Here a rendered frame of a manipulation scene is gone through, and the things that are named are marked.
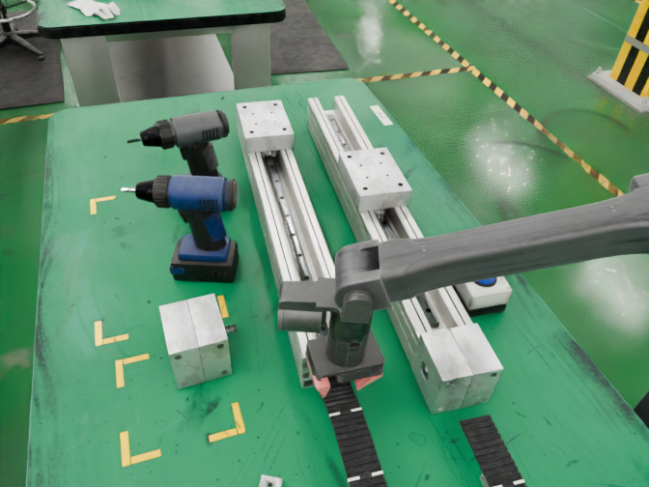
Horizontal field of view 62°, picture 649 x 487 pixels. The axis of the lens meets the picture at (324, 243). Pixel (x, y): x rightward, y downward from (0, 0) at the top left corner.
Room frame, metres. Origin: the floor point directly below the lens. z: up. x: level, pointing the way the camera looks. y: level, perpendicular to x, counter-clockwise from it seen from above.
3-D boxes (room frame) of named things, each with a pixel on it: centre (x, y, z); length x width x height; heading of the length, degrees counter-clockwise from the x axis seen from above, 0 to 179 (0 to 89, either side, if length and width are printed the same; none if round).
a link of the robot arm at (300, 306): (0.47, 0.00, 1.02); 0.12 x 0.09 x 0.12; 91
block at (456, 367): (0.52, -0.23, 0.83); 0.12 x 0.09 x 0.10; 107
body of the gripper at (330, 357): (0.48, -0.04, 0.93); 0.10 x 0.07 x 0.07; 109
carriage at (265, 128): (1.13, 0.16, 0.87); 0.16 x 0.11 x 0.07; 17
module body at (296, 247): (0.89, 0.09, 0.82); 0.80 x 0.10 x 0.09; 17
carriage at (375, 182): (0.94, -0.09, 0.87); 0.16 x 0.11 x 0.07; 17
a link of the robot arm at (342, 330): (0.48, -0.04, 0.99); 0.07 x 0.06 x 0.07; 91
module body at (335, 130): (0.94, -0.09, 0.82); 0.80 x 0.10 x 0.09; 17
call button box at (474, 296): (0.71, -0.29, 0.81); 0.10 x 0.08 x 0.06; 107
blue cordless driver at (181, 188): (0.74, 0.26, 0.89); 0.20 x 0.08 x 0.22; 92
